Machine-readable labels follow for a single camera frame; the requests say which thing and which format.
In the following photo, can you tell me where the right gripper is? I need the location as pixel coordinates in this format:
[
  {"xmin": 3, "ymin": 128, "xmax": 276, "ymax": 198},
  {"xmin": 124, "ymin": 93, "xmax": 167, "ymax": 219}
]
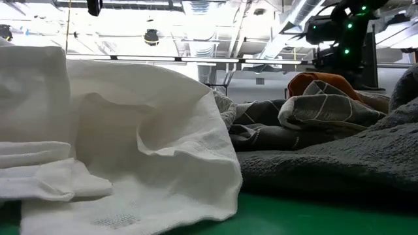
[{"xmin": 305, "ymin": 15, "xmax": 342, "ymax": 46}]

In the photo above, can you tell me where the orange towel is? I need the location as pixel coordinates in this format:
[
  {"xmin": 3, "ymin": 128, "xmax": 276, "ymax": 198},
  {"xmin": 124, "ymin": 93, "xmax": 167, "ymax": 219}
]
[{"xmin": 287, "ymin": 72, "xmax": 364, "ymax": 102}]

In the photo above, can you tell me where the dark grey checked towel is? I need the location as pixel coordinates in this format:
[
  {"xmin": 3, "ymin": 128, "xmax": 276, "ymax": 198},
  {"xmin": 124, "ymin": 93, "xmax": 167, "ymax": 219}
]
[{"xmin": 228, "ymin": 80, "xmax": 387, "ymax": 152}]

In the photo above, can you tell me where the grey terry towel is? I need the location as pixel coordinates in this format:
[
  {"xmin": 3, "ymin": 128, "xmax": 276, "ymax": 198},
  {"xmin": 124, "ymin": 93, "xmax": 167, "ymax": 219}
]
[{"xmin": 235, "ymin": 63, "xmax": 418, "ymax": 200}]

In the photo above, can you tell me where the white cotton towel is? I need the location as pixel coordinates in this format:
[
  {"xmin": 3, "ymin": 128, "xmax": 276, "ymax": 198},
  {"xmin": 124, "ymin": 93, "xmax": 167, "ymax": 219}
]
[
  {"xmin": 0, "ymin": 140, "xmax": 114, "ymax": 202},
  {"xmin": 0, "ymin": 37, "xmax": 72, "ymax": 146},
  {"xmin": 19, "ymin": 58, "xmax": 243, "ymax": 235}
]

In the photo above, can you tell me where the long ceiling light strip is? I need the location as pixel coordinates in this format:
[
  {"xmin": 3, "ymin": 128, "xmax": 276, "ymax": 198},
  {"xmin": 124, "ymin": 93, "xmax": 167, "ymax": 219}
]
[{"xmin": 65, "ymin": 54, "xmax": 316, "ymax": 65}]

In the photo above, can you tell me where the black ceiling dome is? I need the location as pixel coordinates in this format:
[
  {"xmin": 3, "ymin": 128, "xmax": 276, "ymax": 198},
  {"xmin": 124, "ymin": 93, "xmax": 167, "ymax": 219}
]
[{"xmin": 144, "ymin": 28, "xmax": 160, "ymax": 47}]

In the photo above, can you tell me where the black ceiling fixture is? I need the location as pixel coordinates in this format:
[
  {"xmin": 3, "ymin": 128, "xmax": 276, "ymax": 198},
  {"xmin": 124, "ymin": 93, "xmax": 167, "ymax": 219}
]
[{"xmin": 0, "ymin": 23, "xmax": 14, "ymax": 42}]

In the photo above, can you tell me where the large round air duct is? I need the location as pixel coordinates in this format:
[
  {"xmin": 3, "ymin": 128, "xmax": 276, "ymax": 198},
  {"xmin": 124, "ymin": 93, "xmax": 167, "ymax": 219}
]
[{"xmin": 259, "ymin": 0, "xmax": 327, "ymax": 60}]

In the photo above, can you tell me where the black frame stand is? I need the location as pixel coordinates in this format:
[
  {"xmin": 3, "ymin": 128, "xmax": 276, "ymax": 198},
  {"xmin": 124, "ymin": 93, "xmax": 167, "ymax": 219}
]
[{"xmin": 202, "ymin": 81, "xmax": 229, "ymax": 97}]

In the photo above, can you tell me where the silver ribbed air duct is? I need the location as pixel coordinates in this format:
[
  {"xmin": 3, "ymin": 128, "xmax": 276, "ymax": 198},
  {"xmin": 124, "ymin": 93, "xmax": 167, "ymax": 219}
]
[{"xmin": 184, "ymin": 0, "xmax": 218, "ymax": 86}]

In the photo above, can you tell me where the yellow hanging cord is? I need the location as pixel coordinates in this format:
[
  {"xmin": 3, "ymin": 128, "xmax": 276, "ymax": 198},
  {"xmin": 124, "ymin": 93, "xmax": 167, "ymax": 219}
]
[{"xmin": 64, "ymin": 0, "xmax": 72, "ymax": 55}]

